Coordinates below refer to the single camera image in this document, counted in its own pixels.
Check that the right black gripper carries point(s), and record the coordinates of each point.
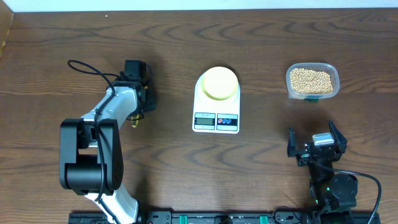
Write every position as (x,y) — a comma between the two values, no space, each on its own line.
(341,143)

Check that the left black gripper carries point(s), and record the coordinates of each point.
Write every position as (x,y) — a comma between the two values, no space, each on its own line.
(150,105)

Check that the yellow scoop spoon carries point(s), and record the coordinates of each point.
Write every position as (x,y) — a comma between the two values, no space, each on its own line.
(134,120)

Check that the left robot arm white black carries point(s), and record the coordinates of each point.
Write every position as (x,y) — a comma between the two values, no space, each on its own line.
(91,159)

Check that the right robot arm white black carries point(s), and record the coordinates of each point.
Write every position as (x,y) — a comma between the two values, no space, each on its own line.
(334,193)

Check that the white digital kitchen scale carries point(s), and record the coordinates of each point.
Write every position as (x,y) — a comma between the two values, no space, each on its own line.
(214,116)

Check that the yellow plastic bowl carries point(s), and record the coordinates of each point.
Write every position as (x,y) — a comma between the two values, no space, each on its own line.
(219,83)

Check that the green tape label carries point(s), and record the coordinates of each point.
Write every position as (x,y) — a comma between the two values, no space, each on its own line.
(313,100)

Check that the pile of soybeans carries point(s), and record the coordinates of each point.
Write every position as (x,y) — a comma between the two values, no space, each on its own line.
(310,81)

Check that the clear plastic container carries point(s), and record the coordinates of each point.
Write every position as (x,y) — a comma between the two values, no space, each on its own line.
(319,67)

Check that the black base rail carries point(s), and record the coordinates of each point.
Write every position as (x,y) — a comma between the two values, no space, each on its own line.
(285,217)

